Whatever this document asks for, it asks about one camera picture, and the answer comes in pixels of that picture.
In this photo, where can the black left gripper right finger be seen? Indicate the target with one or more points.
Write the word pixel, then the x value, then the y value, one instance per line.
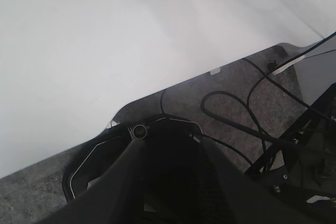
pixel 247 201

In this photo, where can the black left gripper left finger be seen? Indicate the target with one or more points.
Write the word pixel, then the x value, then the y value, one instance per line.
pixel 117 197

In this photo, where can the grey table foot plate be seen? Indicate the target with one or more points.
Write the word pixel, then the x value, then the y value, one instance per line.
pixel 281 69

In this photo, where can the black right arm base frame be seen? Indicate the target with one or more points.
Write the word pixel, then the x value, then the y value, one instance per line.
pixel 302 181

